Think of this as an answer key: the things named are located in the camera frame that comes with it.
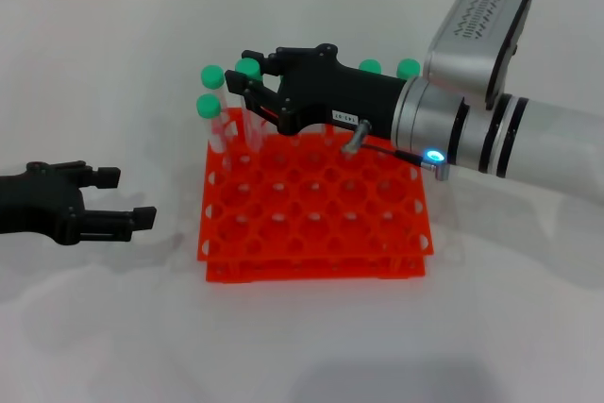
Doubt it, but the orange test tube rack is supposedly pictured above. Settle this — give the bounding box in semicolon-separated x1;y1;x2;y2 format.
195;105;434;284

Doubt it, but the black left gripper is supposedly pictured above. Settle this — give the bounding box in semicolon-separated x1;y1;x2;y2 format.
0;160;158;246

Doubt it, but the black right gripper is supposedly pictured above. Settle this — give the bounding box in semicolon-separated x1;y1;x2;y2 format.
225;42;410;141

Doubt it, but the silver vented box housing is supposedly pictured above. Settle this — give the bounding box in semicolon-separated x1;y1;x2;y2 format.
421;0;537;112

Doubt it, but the black cable with silver connector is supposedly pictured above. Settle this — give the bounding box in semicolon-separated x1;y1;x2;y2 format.
340;119;450;183

